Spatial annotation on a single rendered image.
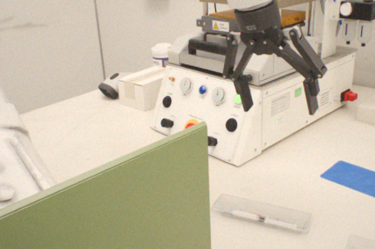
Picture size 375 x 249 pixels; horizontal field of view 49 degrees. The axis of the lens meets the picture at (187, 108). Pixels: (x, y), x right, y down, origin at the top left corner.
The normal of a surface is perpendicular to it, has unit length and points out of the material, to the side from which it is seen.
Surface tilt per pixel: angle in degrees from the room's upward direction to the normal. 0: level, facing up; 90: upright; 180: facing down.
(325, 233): 0
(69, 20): 90
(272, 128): 90
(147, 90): 90
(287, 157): 0
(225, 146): 65
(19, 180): 47
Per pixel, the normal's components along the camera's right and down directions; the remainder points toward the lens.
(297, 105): 0.68, 0.25
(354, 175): -0.05, -0.93
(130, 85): -0.65, 0.28
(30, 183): 0.59, -0.52
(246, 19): -0.51, 0.53
